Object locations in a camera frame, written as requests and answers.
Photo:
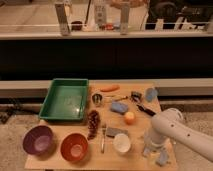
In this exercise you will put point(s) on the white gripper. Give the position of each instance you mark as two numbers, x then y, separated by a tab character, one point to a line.
155	141

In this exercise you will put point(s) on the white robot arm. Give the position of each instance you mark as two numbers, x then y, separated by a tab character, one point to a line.
169	124

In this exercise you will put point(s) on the grey folded towel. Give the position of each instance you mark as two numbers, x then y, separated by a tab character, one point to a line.
112	132

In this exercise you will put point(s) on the red bowl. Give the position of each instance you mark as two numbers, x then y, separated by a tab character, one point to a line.
74	147

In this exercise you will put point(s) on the purple bowl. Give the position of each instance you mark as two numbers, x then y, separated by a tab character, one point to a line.
38	140

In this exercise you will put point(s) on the white cup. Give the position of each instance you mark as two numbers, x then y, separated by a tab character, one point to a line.
121	143

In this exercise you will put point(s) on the orange round fruit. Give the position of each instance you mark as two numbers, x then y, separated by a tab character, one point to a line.
129	118

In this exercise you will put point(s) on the wooden table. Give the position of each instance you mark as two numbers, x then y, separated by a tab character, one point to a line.
110	160

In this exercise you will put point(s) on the silver fork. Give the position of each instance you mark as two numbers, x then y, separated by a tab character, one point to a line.
104	127

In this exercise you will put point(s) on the blue sponge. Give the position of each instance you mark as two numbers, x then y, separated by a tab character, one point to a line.
118	107

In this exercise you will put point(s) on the bunch of dark grapes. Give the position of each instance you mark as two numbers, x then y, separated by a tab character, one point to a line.
93	124

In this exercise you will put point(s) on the orange carrot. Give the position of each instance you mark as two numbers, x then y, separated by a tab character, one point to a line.
110	88

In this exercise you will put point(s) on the silver measuring cup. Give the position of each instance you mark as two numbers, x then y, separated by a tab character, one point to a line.
99	99

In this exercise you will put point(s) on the green plastic tray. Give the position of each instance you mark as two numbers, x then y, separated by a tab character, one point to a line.
66	100

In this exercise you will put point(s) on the dark red background cup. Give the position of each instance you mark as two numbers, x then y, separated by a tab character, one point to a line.
76	26

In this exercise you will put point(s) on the black handled knife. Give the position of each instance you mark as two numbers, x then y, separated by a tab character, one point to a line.
146	110

